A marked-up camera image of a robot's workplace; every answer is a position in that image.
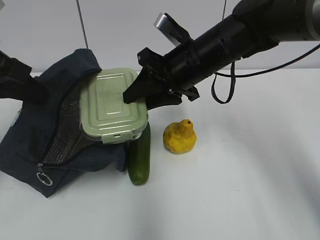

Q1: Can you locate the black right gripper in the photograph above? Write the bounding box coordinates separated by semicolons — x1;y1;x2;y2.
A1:
123;39;200;110

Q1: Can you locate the yellow wrinkled pear toy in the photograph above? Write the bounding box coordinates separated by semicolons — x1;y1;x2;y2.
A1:
163;119;197;154

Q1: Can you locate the green cucumber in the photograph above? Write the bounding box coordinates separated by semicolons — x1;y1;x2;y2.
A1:
127;122;151;186

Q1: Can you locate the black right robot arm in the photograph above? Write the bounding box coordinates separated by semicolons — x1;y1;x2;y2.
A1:
123;0;320;110

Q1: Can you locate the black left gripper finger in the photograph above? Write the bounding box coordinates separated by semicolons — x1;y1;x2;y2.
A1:
0;57;49;104
0;82;24;101

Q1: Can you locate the green lid glass container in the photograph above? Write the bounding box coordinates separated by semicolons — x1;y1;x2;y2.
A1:
79;68;148;144

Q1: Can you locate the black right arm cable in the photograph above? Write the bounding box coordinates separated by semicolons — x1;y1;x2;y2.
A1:
211;42;320;105

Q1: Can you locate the metal zipper pull ring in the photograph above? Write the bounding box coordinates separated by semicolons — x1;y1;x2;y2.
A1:
36;163;53;186

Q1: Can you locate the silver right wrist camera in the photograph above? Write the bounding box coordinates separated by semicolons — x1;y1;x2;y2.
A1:
153;12;192;47

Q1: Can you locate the dark blue lunch bag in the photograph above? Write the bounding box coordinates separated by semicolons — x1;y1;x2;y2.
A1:
0;48;128;198

